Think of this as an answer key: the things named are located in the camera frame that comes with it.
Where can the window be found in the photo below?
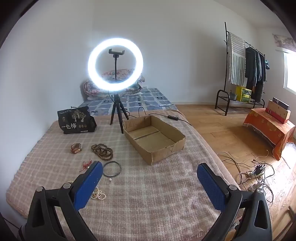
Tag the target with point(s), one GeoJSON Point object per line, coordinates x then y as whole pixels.
{"type": "Point", "coordinates": [291, 71]}

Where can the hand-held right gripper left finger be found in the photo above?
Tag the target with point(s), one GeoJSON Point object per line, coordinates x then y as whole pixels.
{"type": "Point", "coordinates": [89, 183]}

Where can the folded floral quilt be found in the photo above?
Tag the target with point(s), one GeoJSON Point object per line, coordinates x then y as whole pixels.
{"type": "Point", "coordinates": [92, 90]}

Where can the plaid blanket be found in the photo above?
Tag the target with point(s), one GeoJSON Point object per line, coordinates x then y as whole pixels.
{"type": "Point", "coordinates": [150, 197]}

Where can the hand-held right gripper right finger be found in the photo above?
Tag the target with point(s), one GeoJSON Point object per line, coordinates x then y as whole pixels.
{"type": "Point", "coordinates": [211, 187]}

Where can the dark flat box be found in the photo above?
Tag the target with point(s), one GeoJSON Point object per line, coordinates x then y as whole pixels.
{"type": "Point", "coordinates": [281, 103]}

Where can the tan gift box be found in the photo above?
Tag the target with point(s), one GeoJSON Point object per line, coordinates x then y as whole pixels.
{"type": "Point", "coordinates": [277, 114]}

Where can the dark thin bangle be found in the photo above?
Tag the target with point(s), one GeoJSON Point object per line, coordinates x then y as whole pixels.
{"type": "Point", "coordinates": [120, 167]}

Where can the yellow crate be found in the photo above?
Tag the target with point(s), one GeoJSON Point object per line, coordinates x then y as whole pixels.
{"type": "Point", "coordinates": [242, 93]}

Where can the hanging dark clothes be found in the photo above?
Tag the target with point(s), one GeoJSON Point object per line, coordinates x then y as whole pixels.
{"type": "Point", "coordinates": [254, 67]}

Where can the striped towel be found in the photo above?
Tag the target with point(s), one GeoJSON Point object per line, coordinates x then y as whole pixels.
{"type": "Point", "coordinates": [235, 60]}

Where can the orange cloth covered table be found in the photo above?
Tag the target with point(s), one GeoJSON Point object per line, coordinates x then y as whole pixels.
{"type": "Point", "coordinates": [266, 125]}

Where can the black clothes rack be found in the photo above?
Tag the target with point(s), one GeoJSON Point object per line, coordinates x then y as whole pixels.
{"type": "Point", "coordinates": [225, 58]}

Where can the black printed snack bag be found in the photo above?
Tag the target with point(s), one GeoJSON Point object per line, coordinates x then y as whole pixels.
{"type": "Point", "coordinates": [74, 122]}

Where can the small grey pot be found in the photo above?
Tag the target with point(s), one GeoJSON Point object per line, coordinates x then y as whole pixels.
{"type": "Point", "coordinates": [233, 96]}

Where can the blue checked mattress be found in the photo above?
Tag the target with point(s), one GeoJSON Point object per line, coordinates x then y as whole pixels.
{"type": "Point", "coordinates": [150, 99]}

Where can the black tripod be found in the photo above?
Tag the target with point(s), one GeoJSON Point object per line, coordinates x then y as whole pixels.
{"type": "Point", "coordinates": [116, 104]}

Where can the cardboard box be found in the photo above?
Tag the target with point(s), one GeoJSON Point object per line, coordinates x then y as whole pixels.
{"type": "Point", "coordinates": [161, 153]}

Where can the floral curtain valance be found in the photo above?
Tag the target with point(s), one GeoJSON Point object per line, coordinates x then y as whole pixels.
{"type": "Point", "coordinates": [283, 41]}

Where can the white power strip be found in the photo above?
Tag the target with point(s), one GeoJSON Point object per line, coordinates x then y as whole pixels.
{"type": "Point", "coordinates": [256, 172]}

